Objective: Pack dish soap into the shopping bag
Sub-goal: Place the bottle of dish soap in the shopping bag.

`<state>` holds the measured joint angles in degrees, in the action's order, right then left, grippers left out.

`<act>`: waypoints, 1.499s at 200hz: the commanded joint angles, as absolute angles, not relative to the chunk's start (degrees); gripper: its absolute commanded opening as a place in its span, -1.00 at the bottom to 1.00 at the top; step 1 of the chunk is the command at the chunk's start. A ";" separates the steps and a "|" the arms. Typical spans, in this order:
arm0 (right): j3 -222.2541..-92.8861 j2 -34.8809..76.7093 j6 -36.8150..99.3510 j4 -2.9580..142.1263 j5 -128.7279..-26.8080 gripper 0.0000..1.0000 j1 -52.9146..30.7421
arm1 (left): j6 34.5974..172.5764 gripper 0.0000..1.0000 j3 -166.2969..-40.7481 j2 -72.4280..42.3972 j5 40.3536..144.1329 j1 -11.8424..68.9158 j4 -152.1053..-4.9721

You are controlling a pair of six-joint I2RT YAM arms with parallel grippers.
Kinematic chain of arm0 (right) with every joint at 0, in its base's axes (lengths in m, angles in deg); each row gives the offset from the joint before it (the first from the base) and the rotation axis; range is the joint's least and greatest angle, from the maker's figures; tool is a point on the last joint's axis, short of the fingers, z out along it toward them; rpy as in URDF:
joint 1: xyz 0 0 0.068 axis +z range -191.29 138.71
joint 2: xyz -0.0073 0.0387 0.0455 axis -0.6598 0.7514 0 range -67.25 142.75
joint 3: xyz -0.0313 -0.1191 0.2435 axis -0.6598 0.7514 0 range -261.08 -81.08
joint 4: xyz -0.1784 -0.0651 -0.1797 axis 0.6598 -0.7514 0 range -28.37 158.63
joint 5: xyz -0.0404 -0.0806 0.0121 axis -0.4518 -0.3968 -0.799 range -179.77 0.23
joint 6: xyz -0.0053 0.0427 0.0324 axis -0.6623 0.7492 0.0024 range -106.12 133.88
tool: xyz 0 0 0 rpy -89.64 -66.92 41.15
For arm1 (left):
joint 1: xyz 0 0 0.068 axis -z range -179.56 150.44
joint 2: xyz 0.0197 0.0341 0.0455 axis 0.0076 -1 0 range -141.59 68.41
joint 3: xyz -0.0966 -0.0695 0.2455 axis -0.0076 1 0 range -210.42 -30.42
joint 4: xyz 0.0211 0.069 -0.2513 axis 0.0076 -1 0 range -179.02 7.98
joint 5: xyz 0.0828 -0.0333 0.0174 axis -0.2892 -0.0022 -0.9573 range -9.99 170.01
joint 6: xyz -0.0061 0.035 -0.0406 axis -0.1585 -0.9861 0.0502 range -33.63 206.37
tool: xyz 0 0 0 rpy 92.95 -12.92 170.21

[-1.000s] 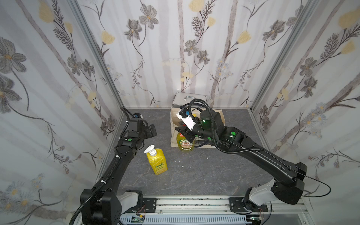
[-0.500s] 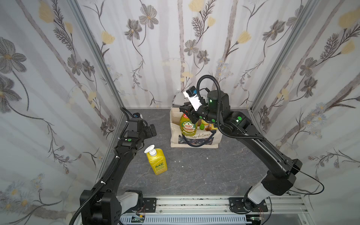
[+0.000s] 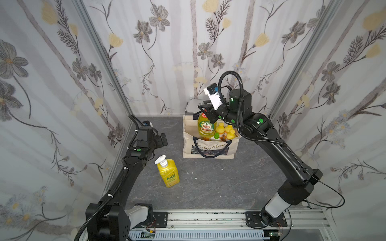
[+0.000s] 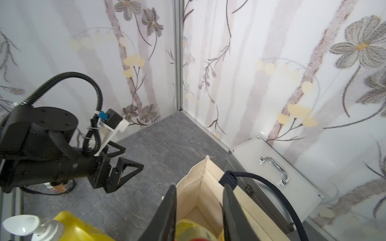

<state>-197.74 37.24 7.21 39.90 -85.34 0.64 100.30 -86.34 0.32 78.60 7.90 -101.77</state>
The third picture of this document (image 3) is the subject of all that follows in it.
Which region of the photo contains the beige canvas shopping bag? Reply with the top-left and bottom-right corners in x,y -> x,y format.
183,115 -> 241,159

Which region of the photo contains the orange soap bottle yellow cap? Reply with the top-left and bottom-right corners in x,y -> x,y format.
215,123 -> 225,140
224,125 -> 233,135
225,129 -> 236,141

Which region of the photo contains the white bottle green cap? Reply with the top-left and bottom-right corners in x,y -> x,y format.
210,132 -> 221,142

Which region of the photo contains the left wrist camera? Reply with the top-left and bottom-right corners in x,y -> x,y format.
142,120 -> 153,127

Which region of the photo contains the green soap bottle red cap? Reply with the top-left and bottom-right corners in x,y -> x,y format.
198,112 -> 217,141

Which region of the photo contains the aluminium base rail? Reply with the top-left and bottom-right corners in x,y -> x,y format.
126,209 -> 329,241

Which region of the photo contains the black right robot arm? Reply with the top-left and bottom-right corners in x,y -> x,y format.
199,71 -> 323,229

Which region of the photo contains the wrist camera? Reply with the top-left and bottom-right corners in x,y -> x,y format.
204,83 -> 223,110
142,120 -> 153,127

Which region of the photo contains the yellow Axe pump bottle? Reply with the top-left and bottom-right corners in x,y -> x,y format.
155,155 -> 180,188

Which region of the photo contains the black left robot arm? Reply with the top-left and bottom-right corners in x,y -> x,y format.
74,126 -> 168,241

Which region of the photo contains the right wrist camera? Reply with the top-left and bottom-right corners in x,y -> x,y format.
204,83 -> 223,110

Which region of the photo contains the silver aluminium case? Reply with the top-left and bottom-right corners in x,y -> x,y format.
185,98 -> 211,115

